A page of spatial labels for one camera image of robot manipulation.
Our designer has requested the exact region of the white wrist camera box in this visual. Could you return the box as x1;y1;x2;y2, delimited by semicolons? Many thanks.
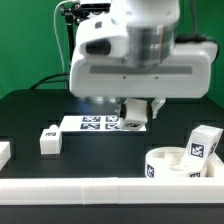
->
76;14;129;58

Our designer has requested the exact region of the white cable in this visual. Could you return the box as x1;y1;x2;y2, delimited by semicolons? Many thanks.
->
53;0;75;64

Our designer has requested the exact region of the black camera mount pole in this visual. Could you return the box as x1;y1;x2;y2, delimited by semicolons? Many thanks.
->
59;3;92;91

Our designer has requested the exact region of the white tag marker sheet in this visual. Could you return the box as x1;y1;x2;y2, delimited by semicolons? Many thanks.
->
57;115;147;133

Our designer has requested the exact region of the white front fence bar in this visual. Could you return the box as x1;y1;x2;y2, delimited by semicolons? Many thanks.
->
0;178;224;205

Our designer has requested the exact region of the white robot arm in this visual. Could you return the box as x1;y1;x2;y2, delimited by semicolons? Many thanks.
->
69;0;218;125

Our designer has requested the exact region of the overhead camera on mount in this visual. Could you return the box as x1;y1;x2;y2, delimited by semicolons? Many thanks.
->
80;0;111;11

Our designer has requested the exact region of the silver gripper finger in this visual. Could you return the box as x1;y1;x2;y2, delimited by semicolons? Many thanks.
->
151;98;166;119
115;98;127;119

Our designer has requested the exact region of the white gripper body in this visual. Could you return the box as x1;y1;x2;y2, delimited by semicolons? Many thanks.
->
69;43;218;98

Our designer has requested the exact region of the black cable bundle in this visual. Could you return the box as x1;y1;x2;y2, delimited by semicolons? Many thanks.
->
29;73;73;90

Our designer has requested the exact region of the white left fence block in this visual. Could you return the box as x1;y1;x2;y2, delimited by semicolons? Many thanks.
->
0;142;11;171

